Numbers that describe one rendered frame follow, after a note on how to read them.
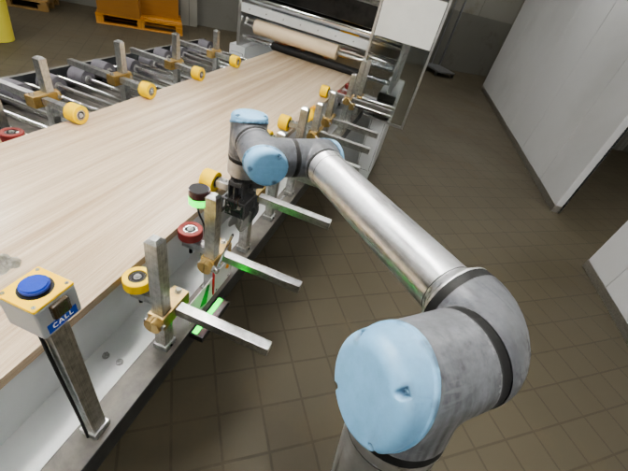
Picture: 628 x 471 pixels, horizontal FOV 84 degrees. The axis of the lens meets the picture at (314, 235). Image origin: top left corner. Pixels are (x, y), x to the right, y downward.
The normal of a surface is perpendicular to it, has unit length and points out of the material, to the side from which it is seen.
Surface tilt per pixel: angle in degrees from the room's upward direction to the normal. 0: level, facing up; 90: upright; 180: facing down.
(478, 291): 23
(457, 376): 33
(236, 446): 0
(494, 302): 7
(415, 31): 90
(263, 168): 90
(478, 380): 43
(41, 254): 0
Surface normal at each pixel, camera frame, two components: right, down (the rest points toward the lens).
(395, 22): -0.32, 0.55
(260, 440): 0.21, -0.75
